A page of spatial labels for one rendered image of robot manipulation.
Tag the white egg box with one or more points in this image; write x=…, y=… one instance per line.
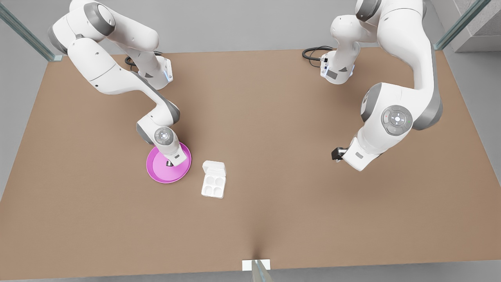
x=213, y=185

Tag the pink round plate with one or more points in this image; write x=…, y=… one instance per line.
x=162, y=169

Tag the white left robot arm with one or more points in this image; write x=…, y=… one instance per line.
x=399, y=78

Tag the white egg box lid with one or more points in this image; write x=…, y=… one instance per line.
x=214, y=168

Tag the silver frame post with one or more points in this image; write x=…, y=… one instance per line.
x=461, y=24
x=258, y=270
x=26, y=34

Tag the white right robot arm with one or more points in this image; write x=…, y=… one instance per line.
x=105, y=74

